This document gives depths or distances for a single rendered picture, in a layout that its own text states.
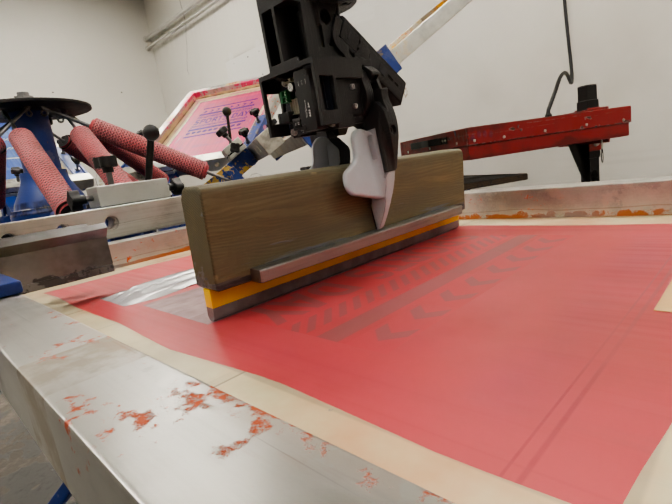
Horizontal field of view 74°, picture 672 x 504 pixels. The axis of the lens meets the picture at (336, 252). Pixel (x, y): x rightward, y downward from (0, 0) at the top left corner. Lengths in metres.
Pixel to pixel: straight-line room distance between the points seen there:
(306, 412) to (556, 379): 0.11
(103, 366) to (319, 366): 0.10
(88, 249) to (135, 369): 0.35
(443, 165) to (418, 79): 2.27
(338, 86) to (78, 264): 0.31
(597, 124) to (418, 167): 1.15
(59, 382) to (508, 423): 0.16
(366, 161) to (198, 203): 0.16
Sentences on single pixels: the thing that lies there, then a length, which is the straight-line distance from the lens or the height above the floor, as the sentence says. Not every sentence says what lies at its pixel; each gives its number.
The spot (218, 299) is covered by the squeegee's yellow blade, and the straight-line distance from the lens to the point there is 0.34.
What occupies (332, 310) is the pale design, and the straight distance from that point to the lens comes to 0.32.
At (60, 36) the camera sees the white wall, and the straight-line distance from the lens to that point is 5.11.
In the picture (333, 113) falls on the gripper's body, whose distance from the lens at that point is 0.37.
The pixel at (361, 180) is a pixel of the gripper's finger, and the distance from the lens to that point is 0.39.
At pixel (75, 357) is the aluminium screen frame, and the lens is 0.22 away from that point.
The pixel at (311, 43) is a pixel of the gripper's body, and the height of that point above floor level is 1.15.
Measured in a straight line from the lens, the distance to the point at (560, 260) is 0.40.
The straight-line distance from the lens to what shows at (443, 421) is 0.18.
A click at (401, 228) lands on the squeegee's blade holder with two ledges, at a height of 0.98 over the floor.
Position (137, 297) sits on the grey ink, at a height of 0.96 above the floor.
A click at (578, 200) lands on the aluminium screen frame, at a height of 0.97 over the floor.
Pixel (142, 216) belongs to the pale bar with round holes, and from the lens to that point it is 0.81.
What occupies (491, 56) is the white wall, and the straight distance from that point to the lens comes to 2.59.
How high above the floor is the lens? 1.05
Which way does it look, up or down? 11 degrees down
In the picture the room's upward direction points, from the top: 8 degrees counter-clockwise
